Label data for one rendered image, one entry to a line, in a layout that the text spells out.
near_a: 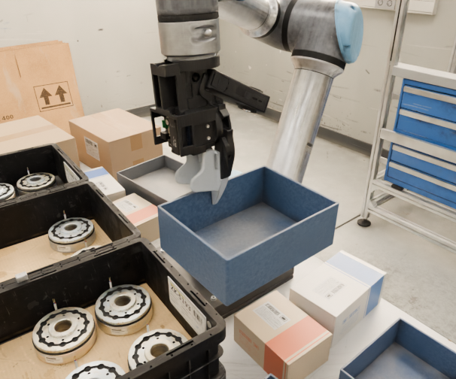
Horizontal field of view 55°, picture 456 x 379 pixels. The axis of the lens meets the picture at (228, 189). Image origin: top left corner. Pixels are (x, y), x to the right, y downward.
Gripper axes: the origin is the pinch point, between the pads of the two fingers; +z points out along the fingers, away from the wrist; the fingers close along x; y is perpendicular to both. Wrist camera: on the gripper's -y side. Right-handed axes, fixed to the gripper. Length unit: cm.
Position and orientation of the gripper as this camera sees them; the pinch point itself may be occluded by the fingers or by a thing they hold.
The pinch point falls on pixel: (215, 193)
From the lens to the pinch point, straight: 65.1
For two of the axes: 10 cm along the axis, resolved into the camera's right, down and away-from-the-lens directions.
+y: -7.9, 3.0, -5.3
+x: 6.1, 3.0, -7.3
